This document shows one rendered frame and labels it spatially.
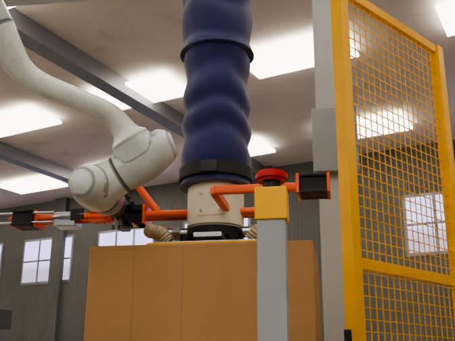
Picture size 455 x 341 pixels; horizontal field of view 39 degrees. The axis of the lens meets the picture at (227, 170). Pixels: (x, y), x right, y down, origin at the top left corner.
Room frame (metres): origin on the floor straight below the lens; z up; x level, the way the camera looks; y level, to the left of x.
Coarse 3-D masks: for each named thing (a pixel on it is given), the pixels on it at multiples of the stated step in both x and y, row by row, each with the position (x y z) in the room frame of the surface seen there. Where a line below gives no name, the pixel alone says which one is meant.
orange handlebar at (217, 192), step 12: (216, 192) 1.58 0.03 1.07; (228, 192) 1.58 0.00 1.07; (240, 192) 1.58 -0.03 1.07; (252, 192) 1.57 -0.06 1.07; (228, 204) 1.76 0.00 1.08; (48, 216) 1.91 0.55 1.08; (84, 216) 1.89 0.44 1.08; (96, 216) 1.89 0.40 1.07; (156, 216) 1.86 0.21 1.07; (168, 216) 1.86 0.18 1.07; (180, 216) 1.85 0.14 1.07; (252, 216) 1.85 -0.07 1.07
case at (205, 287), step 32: (96, 256) 1.70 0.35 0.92; (128, 256) 1.68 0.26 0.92; (160, 256) 1.67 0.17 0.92; (192, 256) 1.65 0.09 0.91; (224, 256) 1.64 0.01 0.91; (256, 256) 1.63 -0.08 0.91; (288, 256) 1.61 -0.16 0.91; (96, 288) 1.70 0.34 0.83; (128, 288) 1.68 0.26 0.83; (160, 288) 1.67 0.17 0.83; (192, 288) 1.65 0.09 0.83; (224, 288) 1.64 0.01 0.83; (256, 288) 1.63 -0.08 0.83; (288, 288) 1.61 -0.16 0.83; (96, 320) 1.70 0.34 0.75; (128, 320) 1.68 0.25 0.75; (160, 320) 1.67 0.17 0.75; (192, 320) 1.65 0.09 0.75; (224, 320) 1.64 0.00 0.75; (256, 320) 1.63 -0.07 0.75; (320, 320) 1.97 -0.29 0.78
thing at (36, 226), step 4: (36, 216) 1.92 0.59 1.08; (32, 224) 1.92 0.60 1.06; (36, 224) 1.93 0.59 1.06; (40, 224) 1.95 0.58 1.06; (16, 228) 1.96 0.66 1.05; (20, 228) 1.96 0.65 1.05; (24, 228) 1.96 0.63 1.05; (28, 228) 1.96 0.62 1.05; (32, 228) 1.96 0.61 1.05; (36, 228) 1.96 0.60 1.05; (40, 228) 1.96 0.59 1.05; (44, 228) 1.98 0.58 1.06
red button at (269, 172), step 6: (270, 168) 1.28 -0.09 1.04; (276, 168) 1.29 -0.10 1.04; (258, 174) 1.29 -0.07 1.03; (264, 174) 1.28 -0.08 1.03; (270, 174) 1.28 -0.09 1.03; (276, 174) 1.28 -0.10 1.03; (282, 174) 1.29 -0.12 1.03; (258, 180) 1.31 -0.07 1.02; (264, 180) 1.30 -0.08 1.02; (270, 180) 1.29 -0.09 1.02; (276, 180) 1.30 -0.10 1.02; (282, 180) 1.30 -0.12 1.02; (264, 186) 1.30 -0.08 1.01; (270, 186) 1.29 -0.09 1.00
